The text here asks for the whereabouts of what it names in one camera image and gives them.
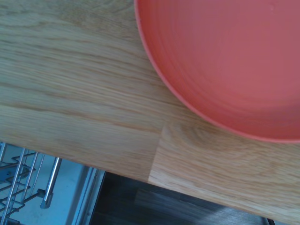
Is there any red round plate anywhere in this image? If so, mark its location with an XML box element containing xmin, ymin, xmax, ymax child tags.
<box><xmin>134</xmin><ymin>0</ymin><xmax>300</xmax><ymax>143</ymax></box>

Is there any wire dishwasher rack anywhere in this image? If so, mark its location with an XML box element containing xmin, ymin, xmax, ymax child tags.
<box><xmin>0</xmin><ymin>142</ymin><xmax>62</xmax><ymax>225</ymax></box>

